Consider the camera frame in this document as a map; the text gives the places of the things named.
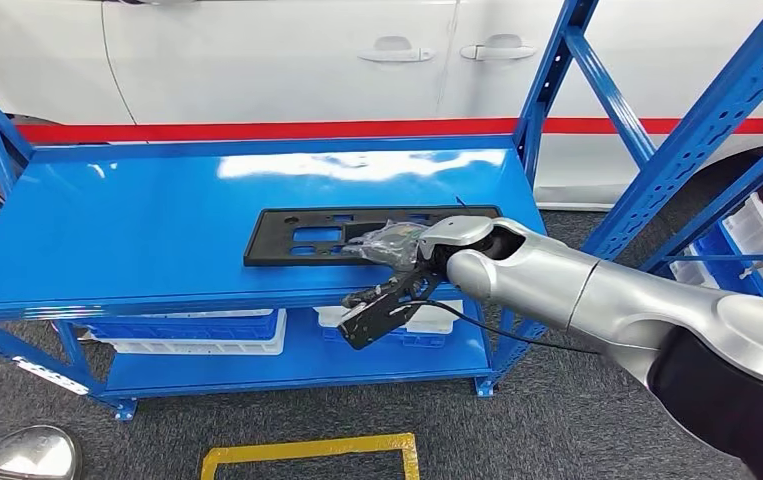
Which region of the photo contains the white car with red stripe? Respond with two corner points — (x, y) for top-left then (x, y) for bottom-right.
(0, 0), (763, 212)

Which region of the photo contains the black cable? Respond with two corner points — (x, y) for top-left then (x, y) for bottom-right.
(407, 299), (601, 356)

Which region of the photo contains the black plastic plate holder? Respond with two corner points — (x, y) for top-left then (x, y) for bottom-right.
(243, 205), (503, 268)

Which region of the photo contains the blue plastic bin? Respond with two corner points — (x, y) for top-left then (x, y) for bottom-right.
(692, 225), (763, 299)

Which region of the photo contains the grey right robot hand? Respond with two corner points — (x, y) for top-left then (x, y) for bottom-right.
(341, 220), (437, 309)

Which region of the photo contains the chrome stanchion post with base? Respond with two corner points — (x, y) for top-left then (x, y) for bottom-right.
(0, 425), (83, 480)

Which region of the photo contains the blue plastic crate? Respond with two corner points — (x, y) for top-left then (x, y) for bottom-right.
(322, 327), (449, 349)
(79, 311), (281, 342)

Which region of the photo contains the yellow tape square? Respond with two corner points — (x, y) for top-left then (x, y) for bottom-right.
(200, 433), (421, 480)

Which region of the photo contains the blue metal shelf rack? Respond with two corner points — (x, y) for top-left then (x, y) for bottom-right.
(0, 0), (763, 422)
(639, 122), (763, 313)

